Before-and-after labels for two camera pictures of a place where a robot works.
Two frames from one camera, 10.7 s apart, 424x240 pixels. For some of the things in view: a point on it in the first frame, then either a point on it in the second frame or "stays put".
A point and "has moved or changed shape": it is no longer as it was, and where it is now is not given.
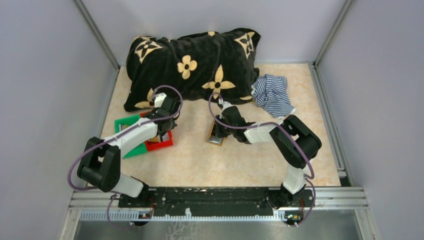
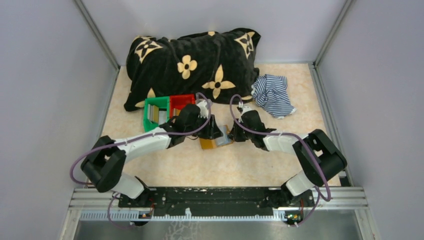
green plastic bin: x=121 y=123 has moved or changed shape
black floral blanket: x=218 y=66 stays put
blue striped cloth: x=270 y=92 stays put
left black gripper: x=174 y=124 -> x=212 y=130
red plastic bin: x=167 y=139 has moved or changed shape
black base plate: x=218 y=201 stays put
